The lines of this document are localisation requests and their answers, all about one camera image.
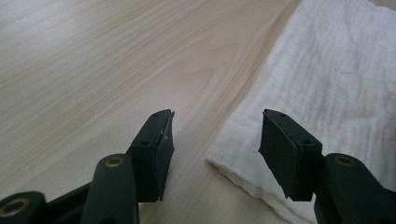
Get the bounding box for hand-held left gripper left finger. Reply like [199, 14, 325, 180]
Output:
[79, 108, 176, 224]

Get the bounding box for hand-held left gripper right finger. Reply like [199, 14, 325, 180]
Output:
[258, 108, 396, 224]

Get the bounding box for cream muslin cloth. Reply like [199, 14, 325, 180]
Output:
[206, 0, 396, 224]

